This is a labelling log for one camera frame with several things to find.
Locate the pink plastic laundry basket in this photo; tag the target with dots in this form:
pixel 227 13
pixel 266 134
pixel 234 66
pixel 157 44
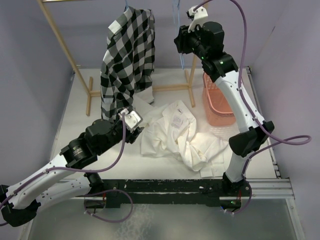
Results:
pixel 217 110

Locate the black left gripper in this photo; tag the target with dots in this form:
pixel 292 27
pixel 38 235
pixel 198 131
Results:
pixel 135 135

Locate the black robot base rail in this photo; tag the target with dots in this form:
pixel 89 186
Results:
pixel 207 192

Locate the wooden clothes rack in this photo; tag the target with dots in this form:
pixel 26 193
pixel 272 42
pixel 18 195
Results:
pixel 80 27

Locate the light blue wire hanger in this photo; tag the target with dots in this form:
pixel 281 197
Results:
pixel 177 25

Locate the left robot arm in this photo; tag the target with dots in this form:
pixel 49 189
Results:
pixel 65 176

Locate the black white checkered shirt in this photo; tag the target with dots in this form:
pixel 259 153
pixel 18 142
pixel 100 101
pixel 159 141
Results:
pixel 128 62

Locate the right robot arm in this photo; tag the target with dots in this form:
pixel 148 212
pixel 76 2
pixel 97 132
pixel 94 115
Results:
pixel 206 42

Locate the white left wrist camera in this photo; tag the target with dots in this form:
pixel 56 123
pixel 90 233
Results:
pixel 131 118

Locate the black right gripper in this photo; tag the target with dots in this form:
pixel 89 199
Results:
pixel 181 41

